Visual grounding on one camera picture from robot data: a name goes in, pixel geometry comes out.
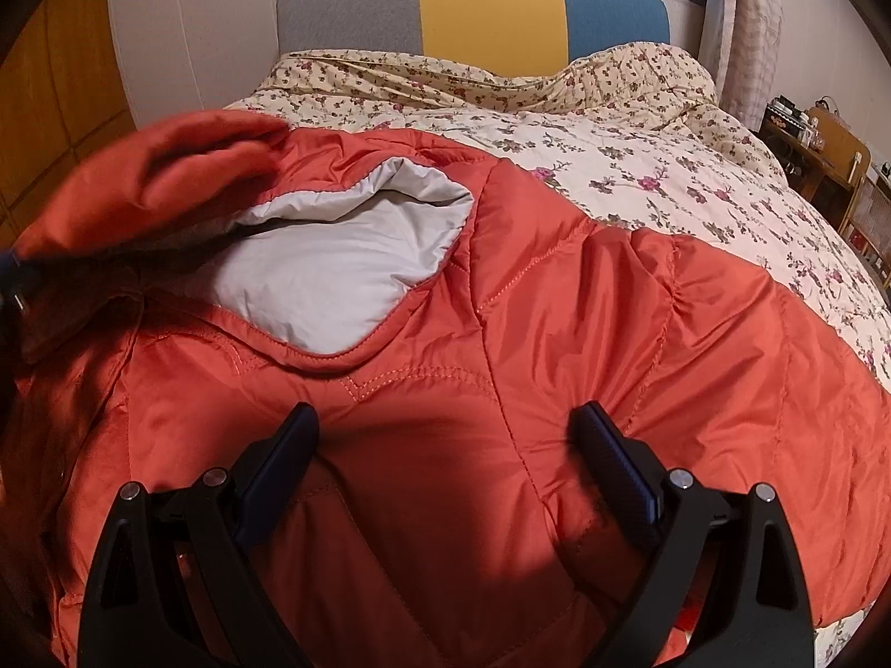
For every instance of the grey yellow blue headboard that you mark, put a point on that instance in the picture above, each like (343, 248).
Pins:
(487, 7)

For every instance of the orange padded jacket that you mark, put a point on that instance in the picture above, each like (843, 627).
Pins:
(501, 362)

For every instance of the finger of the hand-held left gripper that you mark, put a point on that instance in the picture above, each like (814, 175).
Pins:
(17, 287)

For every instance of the pale checked curtain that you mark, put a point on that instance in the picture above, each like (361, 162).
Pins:
(752, 28)

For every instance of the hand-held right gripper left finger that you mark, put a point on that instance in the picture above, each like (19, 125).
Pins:
(280, 458)

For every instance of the wooden wardrobe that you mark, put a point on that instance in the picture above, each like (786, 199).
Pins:
(62, 83)

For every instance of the wooden chair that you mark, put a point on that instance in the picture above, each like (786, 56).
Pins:
(870, 216)

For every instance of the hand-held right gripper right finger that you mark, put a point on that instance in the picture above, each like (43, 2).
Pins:
(625, 467)

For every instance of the wooden bedside table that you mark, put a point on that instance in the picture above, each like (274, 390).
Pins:
(828, 146)

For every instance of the floral quilt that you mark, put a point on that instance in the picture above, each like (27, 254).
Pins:
(626, 153)

